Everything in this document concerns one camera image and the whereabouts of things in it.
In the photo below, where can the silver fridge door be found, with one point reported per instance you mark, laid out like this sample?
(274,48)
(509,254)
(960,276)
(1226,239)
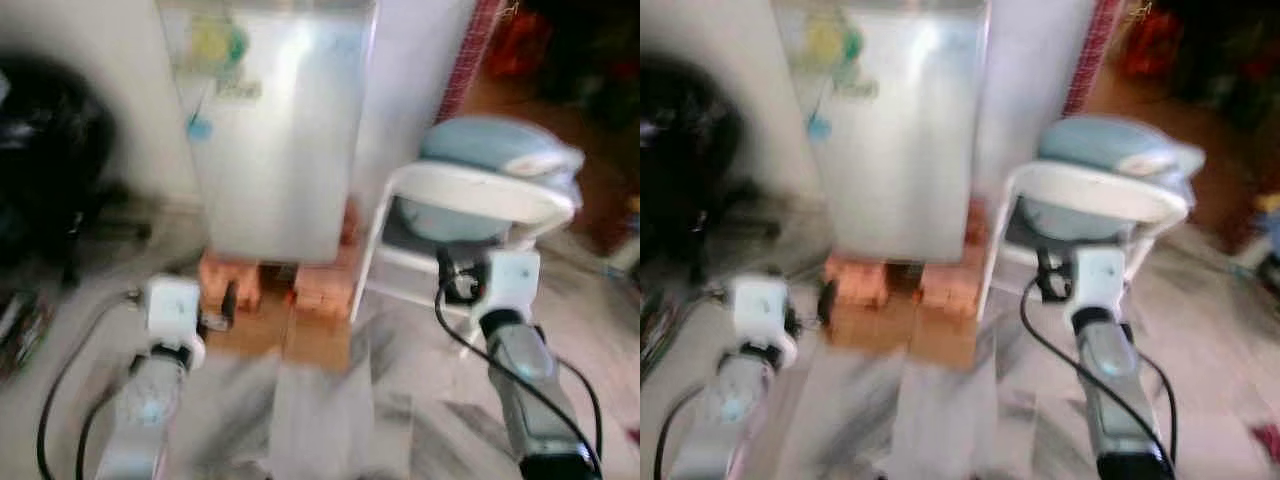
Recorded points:
(910,180)
(290,180)

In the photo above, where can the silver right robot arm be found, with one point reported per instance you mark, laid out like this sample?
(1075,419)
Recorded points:
(1120,390)
(535,390)

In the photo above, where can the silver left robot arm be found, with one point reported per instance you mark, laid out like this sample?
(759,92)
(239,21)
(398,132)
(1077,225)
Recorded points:
(150,410)
(735,410)

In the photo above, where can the green yellow fridge sticker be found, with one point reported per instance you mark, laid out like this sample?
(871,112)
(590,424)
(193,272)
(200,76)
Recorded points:
(838,50)
(220,50)

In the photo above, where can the white metal folding chair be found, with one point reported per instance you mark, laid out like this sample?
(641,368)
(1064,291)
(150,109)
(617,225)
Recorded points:
(1090,190)
(470,190)

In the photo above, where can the brown flattened cardboard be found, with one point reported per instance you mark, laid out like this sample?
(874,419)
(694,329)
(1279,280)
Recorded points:
(310,345)
(935,340)

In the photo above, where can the light blue cloth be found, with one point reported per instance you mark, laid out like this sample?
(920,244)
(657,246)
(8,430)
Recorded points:
(1100,140)
(480,140)

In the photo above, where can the dark striped flat item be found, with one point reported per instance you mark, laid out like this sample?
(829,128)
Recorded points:
(653,320)
(22,335)

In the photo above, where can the small blue hanging charm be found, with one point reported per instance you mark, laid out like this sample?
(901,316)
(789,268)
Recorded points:
(820,127)
(199,127)

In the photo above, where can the red bag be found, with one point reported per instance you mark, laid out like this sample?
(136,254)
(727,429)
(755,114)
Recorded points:
(518,45)
(1150,45)

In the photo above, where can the dark red cloth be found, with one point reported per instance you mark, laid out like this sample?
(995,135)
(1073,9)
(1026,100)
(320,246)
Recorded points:
(1268,442)

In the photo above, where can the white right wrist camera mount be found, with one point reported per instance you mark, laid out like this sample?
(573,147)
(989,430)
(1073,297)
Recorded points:
(1098,282)
(510,285)

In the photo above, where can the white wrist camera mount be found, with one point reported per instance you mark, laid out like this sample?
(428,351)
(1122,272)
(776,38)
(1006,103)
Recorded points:
(1098,282)
(175,310)
(510,285)
(763,310)

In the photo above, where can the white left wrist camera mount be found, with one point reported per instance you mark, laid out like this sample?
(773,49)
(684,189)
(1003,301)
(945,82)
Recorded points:
(763,310)
(175,310)

